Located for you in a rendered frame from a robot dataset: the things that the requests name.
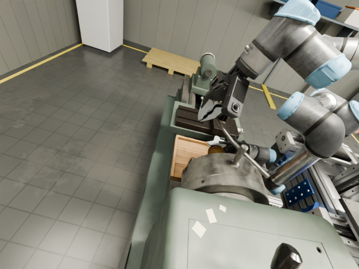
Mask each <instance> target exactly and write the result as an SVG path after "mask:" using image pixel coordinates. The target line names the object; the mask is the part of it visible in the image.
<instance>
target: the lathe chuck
mask: <svg viewBox="0 0 359 269"><path fill-rule="evenodd" d="M234 157H235V154H231V153H213V154H207V155H203V156H200V157H198V158H196V159H194V160H192V161H190V162H189V163H188V164H187V166H188V168H187V170H186V171H185V173H184V169H183V171H182V178H181V188H183V187H184V186H185V185H186V184H188V183H189V182H191V181H193V180H195V179H198V178H201V177H205V176H212V175H235V176H242V177H246V178H249V179H252V180H255V181H257V182H258V183H260V184H261V185H262V186H263V187H264V188H265V185H264V182H263V179H262V176H261V173H260V171H259V170H257V168H256V167H255V166H254V165H253V164H252V163H251V162H250V161H249V160H248V159H247V158H246V157H244V156H243V158H242V159H241V161H240V162H238V163H239V167H238V168H234V167H232V166H231V165H230V161H231V160H234Z"/></svg>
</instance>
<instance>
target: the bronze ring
mask: <svg viewBox="0 0 359 269"><path fill-rule="evenodd" d="M213 153H225V151H224V150H223V148H222V147H221V146H219V145H214V146H211V147H210V148H209V149H208V154H213Z"/></svg>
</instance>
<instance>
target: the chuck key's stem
mask: <svg viewBox="0 0 359 269"><path fill-rule="evenodd" d="M247 150H248V147H247V145H244V144H242V145H241V146H240V148H239V150H238V152H237V153H236V155H235V157H234V161H233V162H232V164H233V165H234V166H236V165H237V163H238V162H240V161H241V159H242V158H243V153H246V151H247Z"/></svg>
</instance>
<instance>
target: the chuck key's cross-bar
mask: <svg viewBox="0 0 359 269"><path fill-rule="evenodd" d="M214 119H215V121H216V122H217V123H218V125H219V126H220V128H221V129H222V131H223V132H224V134H225V135H226V137H227V138H228V140H229V141H230V142H231V143H232V144H233V145H234V146H235V148H236V149H237V150H239V148H240V146H239V145H238V144H237V143H236V142H235V141H234V140H233V139H232V137H231V136H230V135H229V133H228V132H227V130H226V129H225V127H224V126H223V124H222V123H221V121H220V120H219V119H218V117H216V118H214ZM243 156H244V157H246V158H247V159H248V160H249V161H250V162H251V163H252V164H253V165H254V166H255V167H256V168H257V169H258V170H259V171H260V172H261V173H262V174H263V175H264V176H265V177H266V178H268V177H270V175H269V174H268V173H267V172H266V171H265V170H264V169H263V168H262V167H261V166H260V165H259V164H258V163H257V162H255V161H254V160H253V159H252V158H251V157H250V156H249V155H248V154H247V153H243Z"/></svg>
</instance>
